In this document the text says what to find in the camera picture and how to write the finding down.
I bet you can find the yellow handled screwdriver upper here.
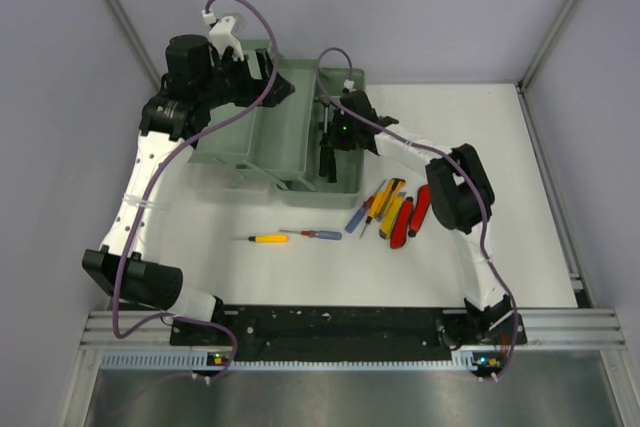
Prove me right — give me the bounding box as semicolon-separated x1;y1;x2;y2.
360;180;389;238

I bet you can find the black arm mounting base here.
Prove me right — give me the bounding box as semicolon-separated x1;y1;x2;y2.
168;304;529;362

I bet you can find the aluminium frame post left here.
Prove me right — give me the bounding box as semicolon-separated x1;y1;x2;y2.
103;0;161;90

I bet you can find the red utility knife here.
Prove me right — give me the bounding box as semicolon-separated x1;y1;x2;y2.
408;184;431;238
390;197;414;249

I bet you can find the blue handled screwdriver lower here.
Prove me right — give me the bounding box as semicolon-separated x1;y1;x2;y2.
282;229;342;241

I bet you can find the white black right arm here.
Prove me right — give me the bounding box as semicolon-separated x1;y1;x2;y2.
317;78;521;347

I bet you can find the yellow handled screwdriver lower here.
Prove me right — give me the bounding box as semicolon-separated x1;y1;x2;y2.
232;233;289;244

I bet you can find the aluminium frame post right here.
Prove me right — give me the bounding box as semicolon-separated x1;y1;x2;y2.
517;0;614;93

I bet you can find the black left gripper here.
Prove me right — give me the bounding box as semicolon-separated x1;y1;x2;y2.
197;48;293;110

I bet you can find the grey slotted cable duct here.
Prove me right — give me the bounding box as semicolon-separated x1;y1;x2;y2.
100;346;481;372

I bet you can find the aluminium frame post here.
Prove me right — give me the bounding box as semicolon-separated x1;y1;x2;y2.
517;0;614;93
103;0;161;90

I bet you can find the black hammer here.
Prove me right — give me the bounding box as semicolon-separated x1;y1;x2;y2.
318;97;331;181
327;148;337;184

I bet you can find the red utility knife right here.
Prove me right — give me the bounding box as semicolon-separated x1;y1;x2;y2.
408;184;431;238

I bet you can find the yellow black utility knife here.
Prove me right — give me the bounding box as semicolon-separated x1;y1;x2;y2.
375;178;406;220

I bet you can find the yellow handled screwdriver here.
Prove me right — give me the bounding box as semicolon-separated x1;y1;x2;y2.
360;180;389;238
232;233;289;244

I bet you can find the aluminium front rail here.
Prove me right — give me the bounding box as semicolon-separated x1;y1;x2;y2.
81;306;626;351

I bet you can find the blue handled screwdriver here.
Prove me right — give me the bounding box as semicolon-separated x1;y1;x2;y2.
345;195;375;234
282;229;342;241

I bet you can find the blue handled screwdriver upper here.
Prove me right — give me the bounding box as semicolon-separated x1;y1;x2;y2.
345;195;375;234

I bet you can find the green translucent tool box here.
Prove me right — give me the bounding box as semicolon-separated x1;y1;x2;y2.
190;58;364;209

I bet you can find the red utility knife left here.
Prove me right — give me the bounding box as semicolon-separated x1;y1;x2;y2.
390;197;414;249

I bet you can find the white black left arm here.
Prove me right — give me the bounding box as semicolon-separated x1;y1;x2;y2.
82;34;295;344

